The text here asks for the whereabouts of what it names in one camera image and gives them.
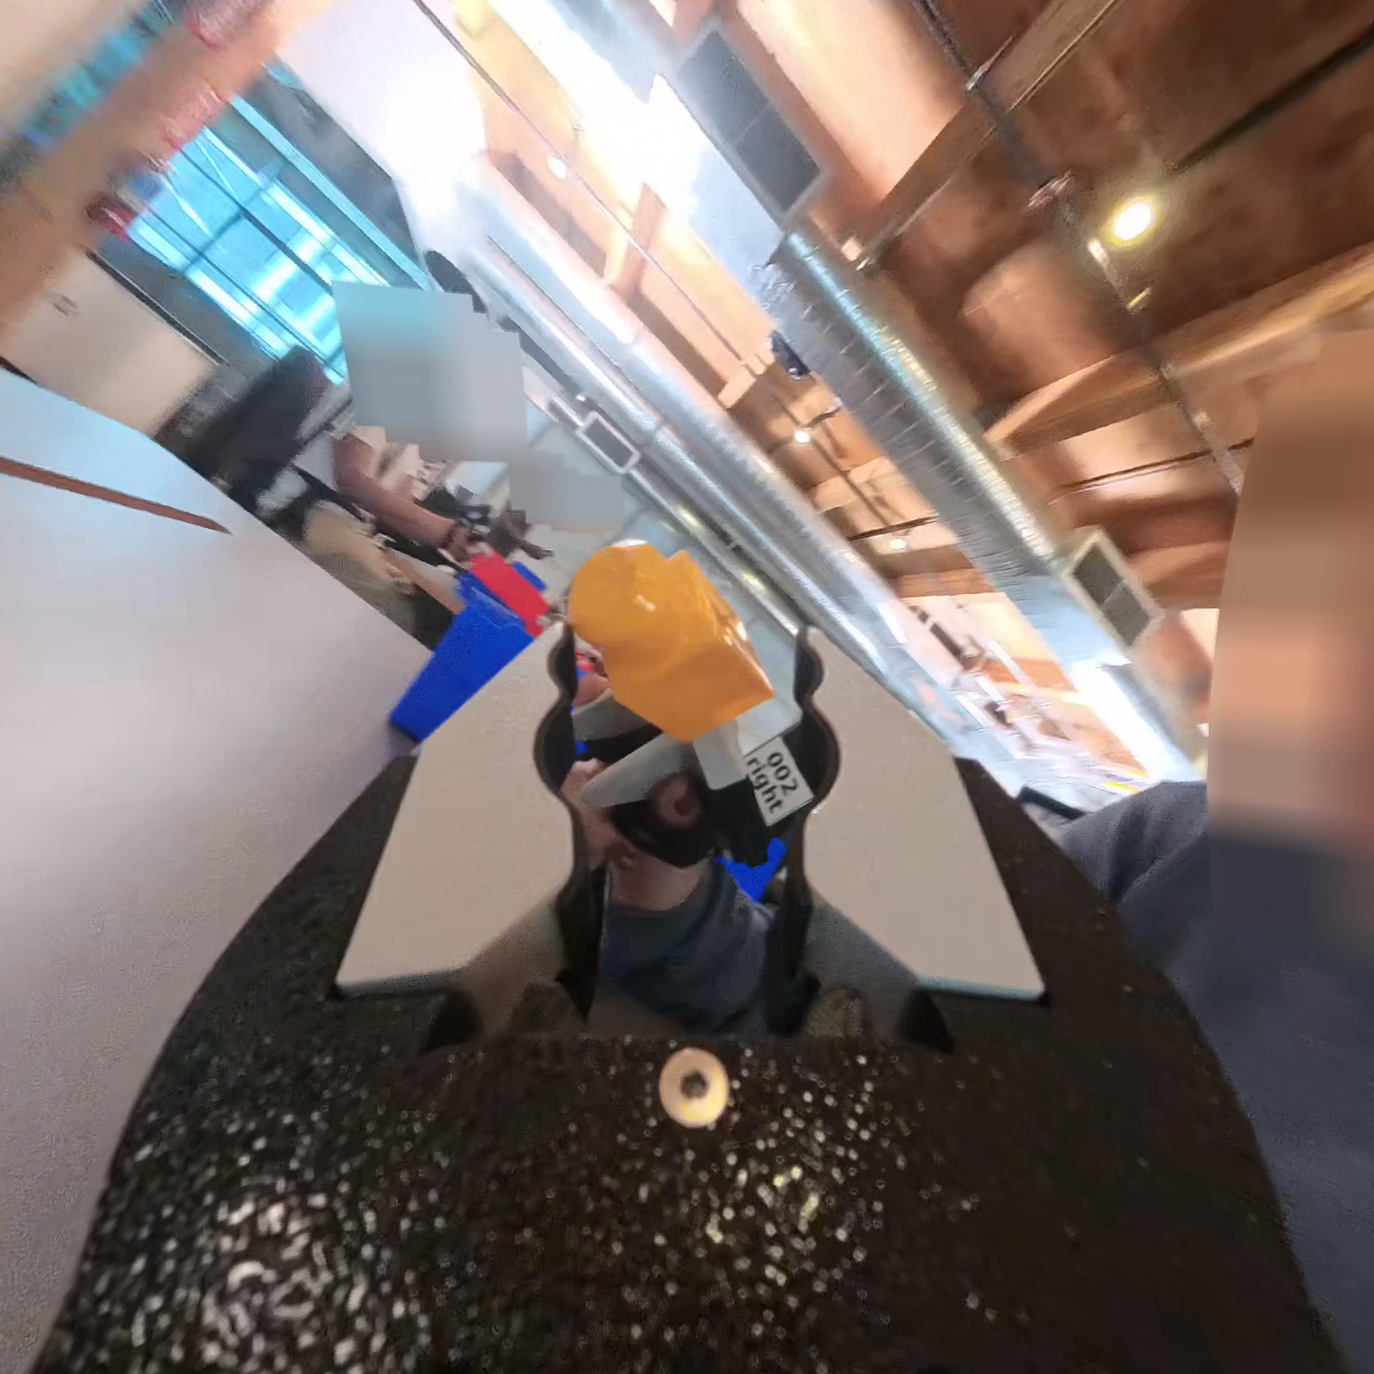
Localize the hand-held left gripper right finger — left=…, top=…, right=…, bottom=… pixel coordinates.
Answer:
left=766, top=631, right=1045, bottom=1034

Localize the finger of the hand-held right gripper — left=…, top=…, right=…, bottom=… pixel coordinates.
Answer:
left=573, top=692, right=704, bottom=808
left=691, top=698, right=804, bottom=793

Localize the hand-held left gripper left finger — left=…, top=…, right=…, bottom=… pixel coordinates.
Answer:
left=335, top=631, right=596, bottom=1037

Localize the orange toy brick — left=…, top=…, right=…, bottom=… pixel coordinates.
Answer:
left=565, top=540, right=773, bottom=744

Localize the large blue storage bin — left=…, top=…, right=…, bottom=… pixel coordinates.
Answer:
left=389, top=584, right=539, bottom=744

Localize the person's right forearm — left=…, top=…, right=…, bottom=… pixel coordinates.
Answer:
left=598, top=859, right=776, bottom=1037

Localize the person's right hand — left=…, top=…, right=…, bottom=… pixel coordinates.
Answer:
left=588, top=767, right=717, bottom=877

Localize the small red parts bin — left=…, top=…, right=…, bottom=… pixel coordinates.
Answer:
left=469, top=553, right=551, bottom=626

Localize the black office chair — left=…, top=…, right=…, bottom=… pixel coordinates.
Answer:
left=158, top=348, right=346, bottom=510

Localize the white recycling cabinet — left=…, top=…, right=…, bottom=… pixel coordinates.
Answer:
left=4, top=252, right=220, bottom=414

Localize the silver ventilation duct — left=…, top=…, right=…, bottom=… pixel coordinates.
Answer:
left=766, top=229, right=1079, bottom=607
left=456, top=177, right=907, bottom=689

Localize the white duct end grille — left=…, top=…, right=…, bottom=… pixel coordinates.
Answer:
left=1067, top=528, right=1166, bottom=651

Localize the black duct grille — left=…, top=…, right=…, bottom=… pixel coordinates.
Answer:
left=673, top=23, right=830, bottom=216

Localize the wooden support post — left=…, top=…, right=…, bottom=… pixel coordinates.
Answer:
left=0, top=0, right=274, bottom=334

